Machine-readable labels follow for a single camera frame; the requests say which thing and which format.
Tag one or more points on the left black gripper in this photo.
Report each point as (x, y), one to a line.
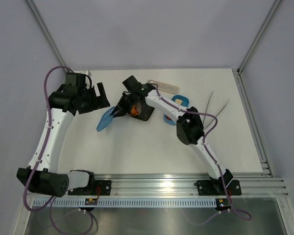
(99, 102)

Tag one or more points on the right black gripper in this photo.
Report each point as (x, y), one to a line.
(121, 104)

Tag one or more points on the blue lunch box lid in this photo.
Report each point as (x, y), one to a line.
(108, 116)

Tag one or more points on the sushi piece with seaweed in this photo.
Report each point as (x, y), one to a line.
(178, 101)

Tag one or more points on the metal tongs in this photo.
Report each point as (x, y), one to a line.
(216, 104)

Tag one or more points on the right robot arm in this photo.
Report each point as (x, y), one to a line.
(189, 127)

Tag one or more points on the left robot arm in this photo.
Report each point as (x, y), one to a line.
(41, 175)

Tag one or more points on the fried chicken piece lower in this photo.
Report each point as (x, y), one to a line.
(136, 110)

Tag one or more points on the black floral square plate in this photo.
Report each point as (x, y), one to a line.
(145, 114)

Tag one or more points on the left circuit board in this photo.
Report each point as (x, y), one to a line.
(91, 201)

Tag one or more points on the circuit board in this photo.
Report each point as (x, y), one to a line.
(222, 205)
(91, 201)

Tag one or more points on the right circuit board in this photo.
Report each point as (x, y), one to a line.
(222, 205)

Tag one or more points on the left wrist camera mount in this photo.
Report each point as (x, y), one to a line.
(86, 72)

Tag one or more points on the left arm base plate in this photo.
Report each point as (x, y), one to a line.
(101, 187)

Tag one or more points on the aluminium rail front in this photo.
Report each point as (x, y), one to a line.
(182, 185)

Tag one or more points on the aluminium rail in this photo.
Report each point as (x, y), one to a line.
(182, 185)
(257, 138)

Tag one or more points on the left aluminium frame post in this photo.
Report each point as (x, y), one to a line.
(45, 31)

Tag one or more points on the aluminium frame post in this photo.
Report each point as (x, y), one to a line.
(259, 35)
(45, 31)

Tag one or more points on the white slotted cable duct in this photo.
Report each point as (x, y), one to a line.
(138, 203)

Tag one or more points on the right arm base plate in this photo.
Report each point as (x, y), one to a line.
(211, 188)

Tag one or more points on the right side aluminium rail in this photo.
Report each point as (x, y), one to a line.
(257, 138)

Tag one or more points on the right aluminium frame post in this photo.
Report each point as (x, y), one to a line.
(259, 35)

